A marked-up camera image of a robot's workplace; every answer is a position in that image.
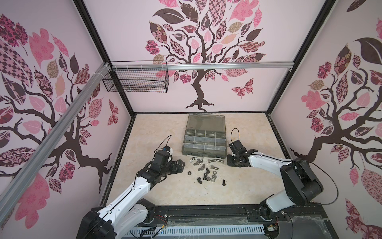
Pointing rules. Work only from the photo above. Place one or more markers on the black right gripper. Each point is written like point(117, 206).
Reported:
point(234, 160)

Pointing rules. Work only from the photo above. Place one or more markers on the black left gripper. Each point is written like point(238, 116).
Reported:
point(175, 170)

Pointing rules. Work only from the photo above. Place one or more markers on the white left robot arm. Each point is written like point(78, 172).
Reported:
point(129, 209)

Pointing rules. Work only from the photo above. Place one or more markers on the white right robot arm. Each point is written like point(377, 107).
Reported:
point(301, 185)

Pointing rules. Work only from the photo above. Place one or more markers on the silver wing nut pair left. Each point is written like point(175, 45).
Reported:
point(198, 162)

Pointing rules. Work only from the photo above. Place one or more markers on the green transparent organizer box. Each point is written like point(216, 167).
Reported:
point(205, 136)

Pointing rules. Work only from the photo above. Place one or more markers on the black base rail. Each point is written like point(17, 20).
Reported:
point(250, 212)

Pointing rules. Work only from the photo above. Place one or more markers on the white slotted cable duct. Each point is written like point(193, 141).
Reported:
point(194, 231)

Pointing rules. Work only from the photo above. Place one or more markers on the black wire mesh basket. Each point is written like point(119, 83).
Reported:
point(138, 76)

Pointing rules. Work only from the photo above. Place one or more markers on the aluminium rail back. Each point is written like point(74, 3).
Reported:
point(207, 66)

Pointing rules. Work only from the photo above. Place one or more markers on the aluminium rail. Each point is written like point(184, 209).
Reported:
point(207, 66)
point(22, 180)

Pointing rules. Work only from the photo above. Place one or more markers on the aluminium rail left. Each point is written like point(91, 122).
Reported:
point(22, 180)

